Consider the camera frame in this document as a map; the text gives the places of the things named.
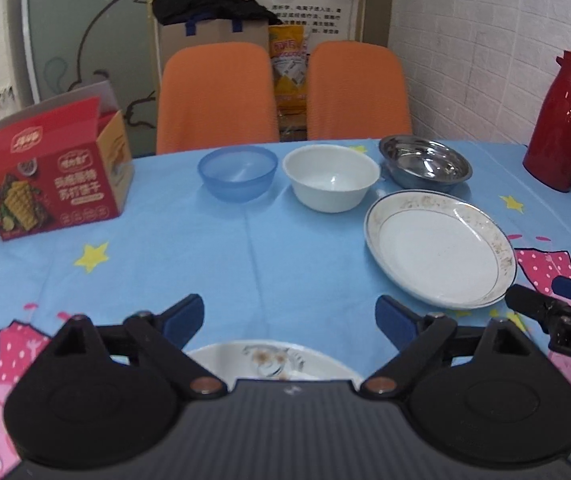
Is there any orange chair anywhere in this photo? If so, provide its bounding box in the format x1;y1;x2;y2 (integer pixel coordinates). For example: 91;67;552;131
156;42;280;156
306;41;413;142

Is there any yellow snack bag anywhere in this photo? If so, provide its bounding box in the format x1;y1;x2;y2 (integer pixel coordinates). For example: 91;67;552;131
268;25;310;116

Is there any frosted glass panel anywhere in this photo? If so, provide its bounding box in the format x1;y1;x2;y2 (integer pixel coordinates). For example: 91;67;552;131
8;0;159;156

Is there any brown cardboard box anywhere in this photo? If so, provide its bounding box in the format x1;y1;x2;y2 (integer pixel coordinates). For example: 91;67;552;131
158;17;271;68

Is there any red thermos jug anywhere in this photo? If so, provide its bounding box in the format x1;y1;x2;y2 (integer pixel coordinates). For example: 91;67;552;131
522;50;571;192

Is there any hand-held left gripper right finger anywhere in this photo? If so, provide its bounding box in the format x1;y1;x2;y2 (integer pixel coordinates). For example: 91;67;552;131
360;296;531;401

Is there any stainless steel bowl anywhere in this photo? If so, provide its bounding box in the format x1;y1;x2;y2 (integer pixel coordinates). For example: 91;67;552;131
378;135;473;193

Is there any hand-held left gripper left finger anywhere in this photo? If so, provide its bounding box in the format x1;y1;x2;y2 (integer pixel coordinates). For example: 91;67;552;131
50;294;229;401

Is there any wall poster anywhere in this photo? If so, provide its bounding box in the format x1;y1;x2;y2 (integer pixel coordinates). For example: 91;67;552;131
148;0;366;46

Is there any white plate with brown print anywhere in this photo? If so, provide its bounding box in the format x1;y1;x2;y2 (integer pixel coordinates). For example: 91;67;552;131
186;340;366;393

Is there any white plate with floral rim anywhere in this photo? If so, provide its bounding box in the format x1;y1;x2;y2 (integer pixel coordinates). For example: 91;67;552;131
364;190;517;310

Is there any red cardboard snack box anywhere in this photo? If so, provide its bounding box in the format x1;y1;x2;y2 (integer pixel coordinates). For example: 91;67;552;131
0;81;135;242

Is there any white ceramic bowl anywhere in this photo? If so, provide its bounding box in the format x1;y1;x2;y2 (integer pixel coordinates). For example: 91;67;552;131
282;144;381;213

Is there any black cloth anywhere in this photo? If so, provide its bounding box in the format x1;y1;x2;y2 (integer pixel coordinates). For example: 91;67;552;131
152;0;282;28

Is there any blue cartoon tablecloth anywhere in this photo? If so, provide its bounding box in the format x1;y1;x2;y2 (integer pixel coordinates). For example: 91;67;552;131
0;137;571;480

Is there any blue plastic bowl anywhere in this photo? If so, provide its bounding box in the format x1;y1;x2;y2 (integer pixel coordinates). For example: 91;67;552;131
198;146;279;203

